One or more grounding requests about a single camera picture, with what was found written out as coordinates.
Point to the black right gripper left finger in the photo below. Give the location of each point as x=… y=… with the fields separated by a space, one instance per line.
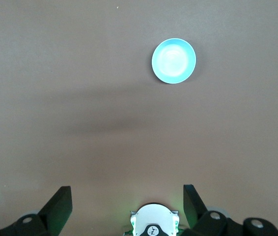
x=50 y=216

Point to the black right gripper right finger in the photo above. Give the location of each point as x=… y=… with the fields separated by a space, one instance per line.
x=202 y=221

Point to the blue bowl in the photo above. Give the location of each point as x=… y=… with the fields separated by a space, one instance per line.
x=174 y=61

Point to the brown table cloth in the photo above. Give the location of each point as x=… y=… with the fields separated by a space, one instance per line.
x=80 y=73

